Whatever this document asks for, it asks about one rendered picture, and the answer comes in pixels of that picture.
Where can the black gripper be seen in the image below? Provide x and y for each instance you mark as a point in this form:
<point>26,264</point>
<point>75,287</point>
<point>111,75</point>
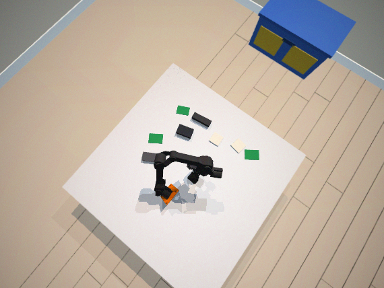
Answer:
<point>193,177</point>

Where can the cream flat square tile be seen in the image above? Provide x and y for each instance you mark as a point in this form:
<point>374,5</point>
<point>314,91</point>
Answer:
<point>238,145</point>

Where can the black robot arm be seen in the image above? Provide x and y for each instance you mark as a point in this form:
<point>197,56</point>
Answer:
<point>203,164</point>

